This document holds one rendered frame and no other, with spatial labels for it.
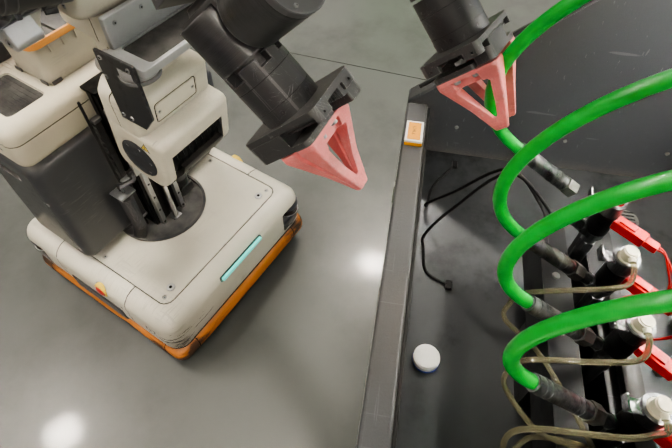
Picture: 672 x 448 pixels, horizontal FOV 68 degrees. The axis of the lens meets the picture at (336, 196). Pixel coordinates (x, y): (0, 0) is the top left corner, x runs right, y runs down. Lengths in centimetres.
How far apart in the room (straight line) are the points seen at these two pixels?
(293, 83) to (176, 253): 122
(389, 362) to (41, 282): 159
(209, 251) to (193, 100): 53
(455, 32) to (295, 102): 18
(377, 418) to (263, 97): 40
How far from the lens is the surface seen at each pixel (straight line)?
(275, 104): 42
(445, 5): 51
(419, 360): 78
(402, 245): 74
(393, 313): 69
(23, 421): 186
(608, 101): 45
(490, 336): 84
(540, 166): 62
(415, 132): 88
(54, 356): 190
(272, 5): 35
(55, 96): 134
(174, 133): 116
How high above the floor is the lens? 157
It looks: 51 degrees down
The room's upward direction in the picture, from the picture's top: straight up
